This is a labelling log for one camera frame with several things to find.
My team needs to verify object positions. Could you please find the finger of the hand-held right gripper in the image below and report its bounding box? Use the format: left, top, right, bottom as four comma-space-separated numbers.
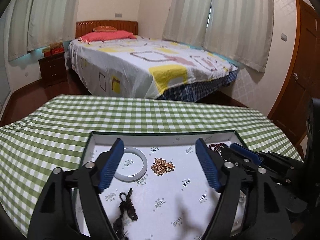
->
219, 147, 259, 170
230, 143, 263, 166

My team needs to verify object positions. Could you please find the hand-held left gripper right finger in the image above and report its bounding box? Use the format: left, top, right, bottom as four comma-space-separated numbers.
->
195, 137, 292, 240

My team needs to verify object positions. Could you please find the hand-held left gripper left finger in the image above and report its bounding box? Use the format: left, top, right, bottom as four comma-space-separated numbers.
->
27, 138, 125, 240

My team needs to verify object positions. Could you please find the brown wooden bead bracelet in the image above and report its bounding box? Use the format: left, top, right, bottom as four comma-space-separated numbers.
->
209, 143, 229, 153

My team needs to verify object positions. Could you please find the white jade bangle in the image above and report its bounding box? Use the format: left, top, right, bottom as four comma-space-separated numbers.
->
114, 147, 148, 182

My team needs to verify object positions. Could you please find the dark green box white lining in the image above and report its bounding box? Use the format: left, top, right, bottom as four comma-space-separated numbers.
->
72, 129, 253, 240

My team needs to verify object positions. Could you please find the gold chain necklace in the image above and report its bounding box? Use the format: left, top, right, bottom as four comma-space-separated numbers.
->
151, 157, 175, 176

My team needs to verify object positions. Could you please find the green checked tablecloth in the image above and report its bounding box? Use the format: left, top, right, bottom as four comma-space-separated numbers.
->
0, 94, 304, 239

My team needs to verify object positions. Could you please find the blue plaid mattress cover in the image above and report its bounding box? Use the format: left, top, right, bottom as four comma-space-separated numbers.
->
160, 70, 238, 103

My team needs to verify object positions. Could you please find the brown wooden door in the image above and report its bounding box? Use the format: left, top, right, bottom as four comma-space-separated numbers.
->
267, 0, 320, 145

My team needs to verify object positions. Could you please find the patterned white bedsheet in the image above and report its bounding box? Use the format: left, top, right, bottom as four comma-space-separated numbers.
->
65, 36, 238, 99

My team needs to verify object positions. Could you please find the dark wooden nightstand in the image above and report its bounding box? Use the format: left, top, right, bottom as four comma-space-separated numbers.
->
38, 52, 68, 88

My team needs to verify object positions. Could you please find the red gift box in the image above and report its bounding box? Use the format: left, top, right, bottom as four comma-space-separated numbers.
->
42, 47, 64, 57

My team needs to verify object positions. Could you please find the white curtain panel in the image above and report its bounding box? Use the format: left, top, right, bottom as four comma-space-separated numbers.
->
203, 0, 275, 73
7, 0, 40, 62
27, 0, 84, 52
162, 0, 215, 47

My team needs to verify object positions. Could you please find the pink pillow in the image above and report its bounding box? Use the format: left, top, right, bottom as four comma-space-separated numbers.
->
79, 30, 137, 43

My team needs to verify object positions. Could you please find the orange embroidered cushion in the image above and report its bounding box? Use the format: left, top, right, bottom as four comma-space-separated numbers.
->
93, 25, 117, 32

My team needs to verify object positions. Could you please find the wooden bed headboard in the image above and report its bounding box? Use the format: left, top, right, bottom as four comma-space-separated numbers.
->
75, 20, 139, 39

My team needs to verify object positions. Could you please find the frosted glass sliding wardrobe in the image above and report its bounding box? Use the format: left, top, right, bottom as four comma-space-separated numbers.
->
0, 17, 13, 110

